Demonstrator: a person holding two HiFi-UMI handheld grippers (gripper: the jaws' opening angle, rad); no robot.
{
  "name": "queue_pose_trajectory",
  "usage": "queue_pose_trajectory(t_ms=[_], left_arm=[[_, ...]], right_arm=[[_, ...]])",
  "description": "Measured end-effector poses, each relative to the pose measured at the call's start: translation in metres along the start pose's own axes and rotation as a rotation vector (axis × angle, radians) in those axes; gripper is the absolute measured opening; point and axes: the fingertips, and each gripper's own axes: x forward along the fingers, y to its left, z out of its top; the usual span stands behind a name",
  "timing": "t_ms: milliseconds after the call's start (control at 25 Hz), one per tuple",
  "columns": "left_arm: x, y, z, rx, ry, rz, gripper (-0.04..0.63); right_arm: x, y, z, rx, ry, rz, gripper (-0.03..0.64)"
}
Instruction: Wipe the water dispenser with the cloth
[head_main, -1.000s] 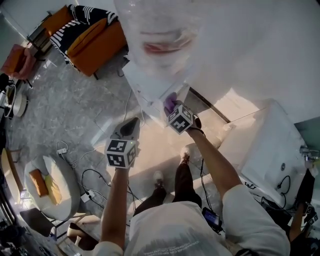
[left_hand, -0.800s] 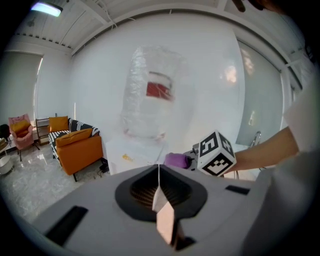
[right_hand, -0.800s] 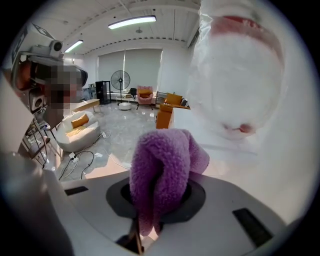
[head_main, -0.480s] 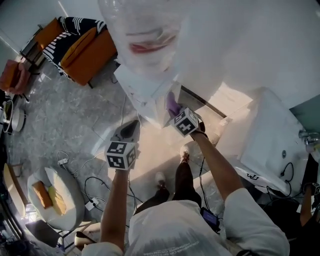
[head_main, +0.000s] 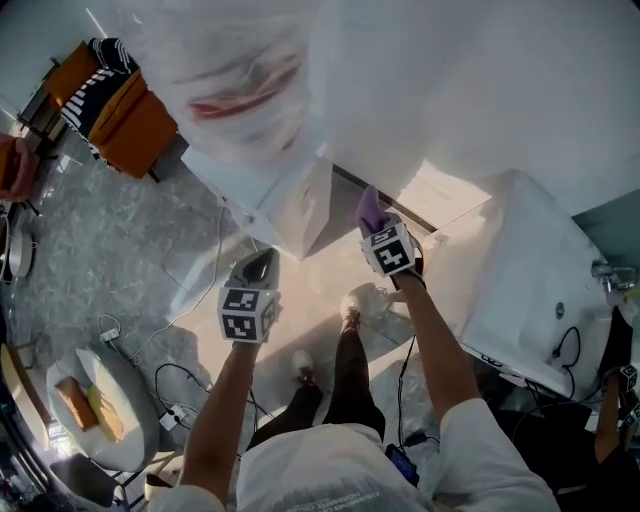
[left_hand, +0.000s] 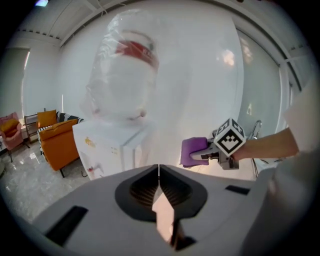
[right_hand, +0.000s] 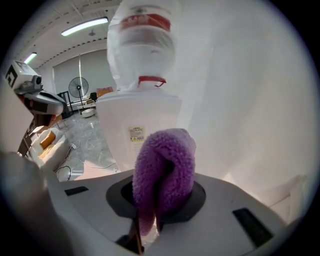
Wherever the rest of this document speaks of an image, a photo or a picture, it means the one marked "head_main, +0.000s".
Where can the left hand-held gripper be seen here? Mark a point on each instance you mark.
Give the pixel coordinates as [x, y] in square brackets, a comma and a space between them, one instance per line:
[245, 312]

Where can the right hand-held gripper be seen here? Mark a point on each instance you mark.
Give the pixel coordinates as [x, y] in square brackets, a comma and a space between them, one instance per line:
[392, 252]

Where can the purple cloth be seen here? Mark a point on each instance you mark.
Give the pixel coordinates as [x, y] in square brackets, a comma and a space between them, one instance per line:
[370, 207]

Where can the white water dispenser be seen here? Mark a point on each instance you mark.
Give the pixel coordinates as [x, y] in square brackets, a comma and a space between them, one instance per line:
[300, 220]

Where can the person's right forearm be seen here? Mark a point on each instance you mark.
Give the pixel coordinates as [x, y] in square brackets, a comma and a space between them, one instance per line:
[435, 350]

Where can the another person's forearm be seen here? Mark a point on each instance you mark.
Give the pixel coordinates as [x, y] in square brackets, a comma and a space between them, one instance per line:
[607, 422]

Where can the person's left forearm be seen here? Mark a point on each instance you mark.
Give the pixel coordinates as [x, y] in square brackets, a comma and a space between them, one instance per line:
[220, 410]

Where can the person's white shoe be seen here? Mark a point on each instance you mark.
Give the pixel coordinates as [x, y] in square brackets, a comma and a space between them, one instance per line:
[357, 302]
[302, 362]

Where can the person's black trousers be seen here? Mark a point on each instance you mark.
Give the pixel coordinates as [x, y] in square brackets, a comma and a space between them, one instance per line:
[350, 385]

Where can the white power adapter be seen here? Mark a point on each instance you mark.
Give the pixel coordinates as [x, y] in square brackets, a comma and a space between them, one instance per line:
[111, 334]

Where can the white power strip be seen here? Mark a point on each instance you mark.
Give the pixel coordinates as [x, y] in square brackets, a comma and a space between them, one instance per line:
[173, 416]

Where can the plastic-wrapped large white object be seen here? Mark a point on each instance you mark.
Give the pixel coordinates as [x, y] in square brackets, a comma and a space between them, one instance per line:
[400, 75]

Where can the orange chair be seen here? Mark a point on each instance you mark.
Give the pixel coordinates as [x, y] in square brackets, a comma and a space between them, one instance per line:
[135, 130]

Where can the white round cushion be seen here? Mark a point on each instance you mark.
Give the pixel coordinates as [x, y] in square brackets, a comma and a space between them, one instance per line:
[130, 425]

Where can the blue black waist device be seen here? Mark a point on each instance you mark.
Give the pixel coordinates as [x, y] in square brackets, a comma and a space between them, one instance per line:
[402, 465]

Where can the person's white t-shirt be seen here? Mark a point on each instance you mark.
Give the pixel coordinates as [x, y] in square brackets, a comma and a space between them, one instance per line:
[325, 470]

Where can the yellow block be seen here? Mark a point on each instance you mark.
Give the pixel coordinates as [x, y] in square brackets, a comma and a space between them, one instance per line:
[106, 417]

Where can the metal faucet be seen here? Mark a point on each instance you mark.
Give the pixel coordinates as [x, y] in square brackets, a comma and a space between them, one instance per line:
[612, 277]

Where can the orange block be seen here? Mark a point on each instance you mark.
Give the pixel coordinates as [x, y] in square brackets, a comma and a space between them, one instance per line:
[75, 402]

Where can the black white striped garment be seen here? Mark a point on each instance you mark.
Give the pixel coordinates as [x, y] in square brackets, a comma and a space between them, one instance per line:
[95, 95]

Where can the round grey disc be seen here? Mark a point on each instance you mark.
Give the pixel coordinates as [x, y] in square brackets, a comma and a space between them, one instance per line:
[20, 252]

